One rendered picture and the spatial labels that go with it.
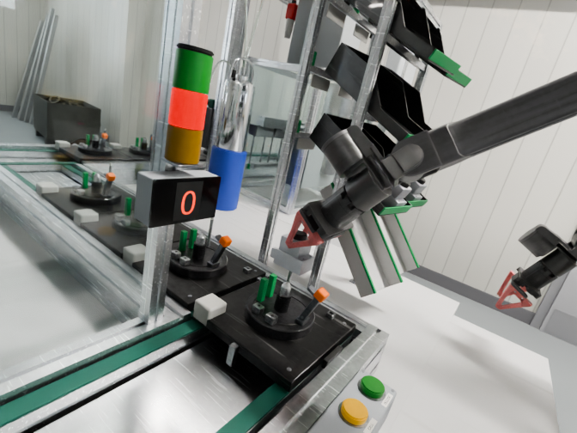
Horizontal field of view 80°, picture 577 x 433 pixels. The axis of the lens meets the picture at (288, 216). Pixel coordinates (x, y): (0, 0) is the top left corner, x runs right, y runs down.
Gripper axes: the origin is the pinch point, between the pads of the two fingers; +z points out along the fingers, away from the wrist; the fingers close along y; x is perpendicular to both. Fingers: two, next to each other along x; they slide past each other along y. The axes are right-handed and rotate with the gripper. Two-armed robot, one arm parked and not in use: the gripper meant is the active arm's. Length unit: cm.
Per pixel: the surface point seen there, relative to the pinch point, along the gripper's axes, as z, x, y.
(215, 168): 55, -56, -53
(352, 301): 21.1, 18.0, -39.6
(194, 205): 1.0, -10.8, 17.7
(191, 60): -14.5, -23.8, 20.8
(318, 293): 1.0, 10.2, 1.3
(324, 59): 4, -84, -106
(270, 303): 13.1, 7.2, 0.7
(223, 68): 38, -105, -77
